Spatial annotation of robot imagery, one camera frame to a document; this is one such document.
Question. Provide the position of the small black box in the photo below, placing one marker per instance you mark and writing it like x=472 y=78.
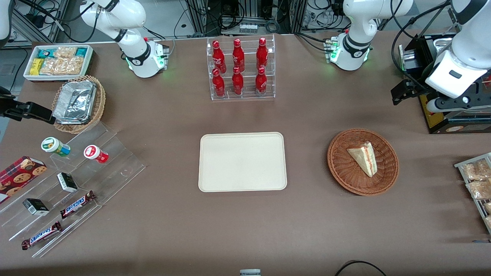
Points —
x=35 y=207
x=67 y=182

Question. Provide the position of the green lid yogurt cup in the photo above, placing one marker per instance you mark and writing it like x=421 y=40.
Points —
x=53 y=145

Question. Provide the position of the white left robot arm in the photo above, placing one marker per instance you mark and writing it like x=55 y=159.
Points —
x=353 y=46

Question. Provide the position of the wrapped triangle sandwich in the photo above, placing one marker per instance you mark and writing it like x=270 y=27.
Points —
x=364 y=159

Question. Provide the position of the clear acrylic stepped stand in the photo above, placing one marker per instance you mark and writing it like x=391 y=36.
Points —
x=115 y=161

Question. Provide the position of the clear cracker bag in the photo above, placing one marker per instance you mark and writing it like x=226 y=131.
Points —
x=72 y=66
x=64 y=53
x=50 y=66

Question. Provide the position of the red plaid cookie box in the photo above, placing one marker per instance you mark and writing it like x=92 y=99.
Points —
x=21 y=176

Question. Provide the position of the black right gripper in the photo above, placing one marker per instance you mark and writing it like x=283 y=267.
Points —
x=19 y=108

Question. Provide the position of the yellow snack pack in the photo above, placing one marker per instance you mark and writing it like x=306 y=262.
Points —
x=37 y=66

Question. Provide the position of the clear acrylic bottle rack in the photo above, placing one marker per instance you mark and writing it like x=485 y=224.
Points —
x=249 y=96

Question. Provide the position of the cream plastic tray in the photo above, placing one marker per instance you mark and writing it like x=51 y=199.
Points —
x=242 y=161

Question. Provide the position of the aluminium foil tray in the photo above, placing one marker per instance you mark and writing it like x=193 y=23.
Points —
x=74 y=103

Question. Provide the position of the white plastic snack bin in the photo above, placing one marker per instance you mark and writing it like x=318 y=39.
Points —
x=90 y=61

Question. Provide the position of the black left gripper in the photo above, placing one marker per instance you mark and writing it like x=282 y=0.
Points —
x=419 y=85

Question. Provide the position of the red lid yogurt cup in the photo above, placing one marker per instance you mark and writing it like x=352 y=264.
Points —
x=94 y=153

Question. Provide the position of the light wicker basket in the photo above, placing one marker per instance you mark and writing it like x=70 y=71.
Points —
x=99 y=103

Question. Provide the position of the red cola bottle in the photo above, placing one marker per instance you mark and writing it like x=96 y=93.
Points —
x=238 y=55
x=218 y=85
x=238 y=83
x=262 y=53
x=261 y=82
x=218 y=57

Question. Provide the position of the teal snack pack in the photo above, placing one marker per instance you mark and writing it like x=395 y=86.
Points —
x=45 y=52
x=81 y=52

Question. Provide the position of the grey power strip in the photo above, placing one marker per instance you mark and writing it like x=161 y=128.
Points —
x=248 y=28

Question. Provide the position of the grey device edge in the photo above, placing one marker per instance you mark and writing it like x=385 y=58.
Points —
x=250 y=273

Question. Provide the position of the Snickers chocolate bar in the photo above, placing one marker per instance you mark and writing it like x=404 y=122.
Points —
x=41 y=235
x=76 y=204

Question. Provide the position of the brown wicker basket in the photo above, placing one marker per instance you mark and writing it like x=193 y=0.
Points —
x=345 y=172

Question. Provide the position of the clear pastry bag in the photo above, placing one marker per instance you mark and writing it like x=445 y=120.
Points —
x=479 y=189
x=488 y=207
x=475 y=170

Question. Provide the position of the black appliance box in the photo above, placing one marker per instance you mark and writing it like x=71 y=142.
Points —
x=437 y=119

